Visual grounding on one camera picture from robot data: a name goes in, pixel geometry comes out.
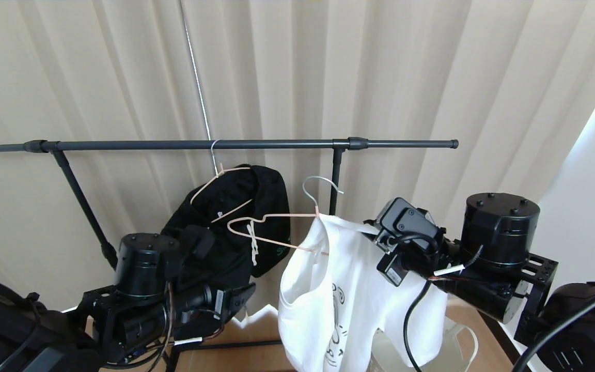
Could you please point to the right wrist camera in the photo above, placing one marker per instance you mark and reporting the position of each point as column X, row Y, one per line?
column 406, row 219

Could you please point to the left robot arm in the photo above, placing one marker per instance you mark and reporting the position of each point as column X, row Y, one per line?
column 142, row 258

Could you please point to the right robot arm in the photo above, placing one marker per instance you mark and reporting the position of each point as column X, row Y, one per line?
column 499, row 232

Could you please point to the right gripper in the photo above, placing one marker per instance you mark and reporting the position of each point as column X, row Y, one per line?
column 421, row 263

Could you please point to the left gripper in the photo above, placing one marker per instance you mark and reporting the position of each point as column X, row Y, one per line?
column 202, row 302

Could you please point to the white garment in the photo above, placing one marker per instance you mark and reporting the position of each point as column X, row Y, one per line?
column 318, row 310

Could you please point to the white laundry basket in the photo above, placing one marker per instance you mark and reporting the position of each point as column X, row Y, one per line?
column 457, row 346

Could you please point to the beige curtain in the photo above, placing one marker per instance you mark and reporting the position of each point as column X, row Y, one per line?
column 328, row 67

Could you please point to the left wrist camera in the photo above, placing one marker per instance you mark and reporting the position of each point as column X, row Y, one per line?
column 199, row 242

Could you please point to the pink clothes hanger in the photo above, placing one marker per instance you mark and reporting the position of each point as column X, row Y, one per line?
column 277, row 215
column 204, row 185

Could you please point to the black shorts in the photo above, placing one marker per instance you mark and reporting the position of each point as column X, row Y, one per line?
column 266, row 206

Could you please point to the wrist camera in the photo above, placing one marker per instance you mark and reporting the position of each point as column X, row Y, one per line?
column 199, row 242
column 406, row 219

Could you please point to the black clothes rack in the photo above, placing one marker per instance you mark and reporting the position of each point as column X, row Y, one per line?
column 173, row 145

